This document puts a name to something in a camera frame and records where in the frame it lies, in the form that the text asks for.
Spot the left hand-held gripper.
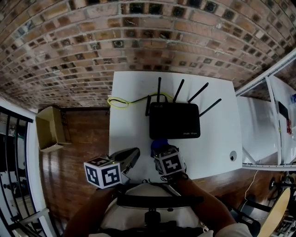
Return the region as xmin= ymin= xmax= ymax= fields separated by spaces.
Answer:
xmin=83 ymin=147 xmax=141 ymax=189

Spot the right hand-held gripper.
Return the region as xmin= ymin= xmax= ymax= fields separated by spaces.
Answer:
xmin=153 ymin=144 xmax=187 ymax=181

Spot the blue cloth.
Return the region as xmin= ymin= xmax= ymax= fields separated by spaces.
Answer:
xmin=150 ymin=138 xmax=172 ymax=158

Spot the black router with antennas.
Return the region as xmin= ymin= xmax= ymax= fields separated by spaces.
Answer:
xmin=145 ymin=77 xmax=222 ymax=140

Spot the person's right forearm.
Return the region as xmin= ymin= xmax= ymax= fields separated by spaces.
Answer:
xmin=175 ymin=178 xmax=236 ymax=232

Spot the person's light shirt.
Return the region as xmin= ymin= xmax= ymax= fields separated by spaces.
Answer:
xmin=89 ymin=182 xmax=253 ymax=237

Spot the open cardboard box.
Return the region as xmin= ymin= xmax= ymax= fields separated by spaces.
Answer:
xmin=35 ymin=106 xmax=71 ymax=153

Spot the white metal shelf rack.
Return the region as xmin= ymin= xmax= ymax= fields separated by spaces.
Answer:
xmin=234 ymin=47 xmax=296 ymax=172

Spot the black chair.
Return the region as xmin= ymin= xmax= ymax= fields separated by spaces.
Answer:
xmin=231 ymin=195 xmax=278 ymax=232

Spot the black stand base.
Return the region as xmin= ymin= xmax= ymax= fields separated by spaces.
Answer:
xmin=269 ymin=177 xmax=296 ymax=190

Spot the black metal railing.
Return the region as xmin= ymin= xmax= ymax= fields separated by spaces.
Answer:
xmin=0 ymin=106 xmax=50 ymax=237

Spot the black flat phone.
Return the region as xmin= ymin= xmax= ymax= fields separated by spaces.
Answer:
xmin=277 ymin=101 xmax=289 ymax=120

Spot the round wooden board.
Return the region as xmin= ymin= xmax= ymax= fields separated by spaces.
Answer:
xmin=265 ymin=187 xmax=291 ymax=237

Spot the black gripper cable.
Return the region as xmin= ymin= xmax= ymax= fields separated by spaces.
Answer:
xmin=160 ymin=172 xmax=189 ymax=183

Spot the black chest mount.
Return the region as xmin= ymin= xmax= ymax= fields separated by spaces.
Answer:
xmin=117 ymin=195 xmax=204 ymax=237

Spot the yellow cable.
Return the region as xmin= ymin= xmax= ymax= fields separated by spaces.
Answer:
xmin=107 ymin=92 xmax=173 ymax=109

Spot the thin white cable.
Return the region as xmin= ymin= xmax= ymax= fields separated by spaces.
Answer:
xmin=244 ymin=170 xmax=259 ymax=200

